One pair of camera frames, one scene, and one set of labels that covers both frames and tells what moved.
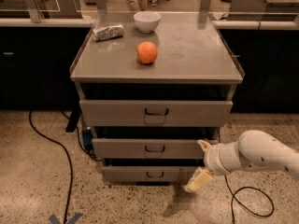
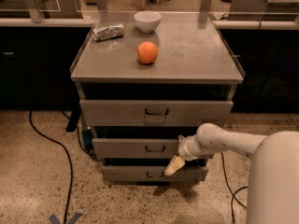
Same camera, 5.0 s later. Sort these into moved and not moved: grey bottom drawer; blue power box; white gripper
Moved: white gripper
Not moved: blue power box; grey bottom drawer
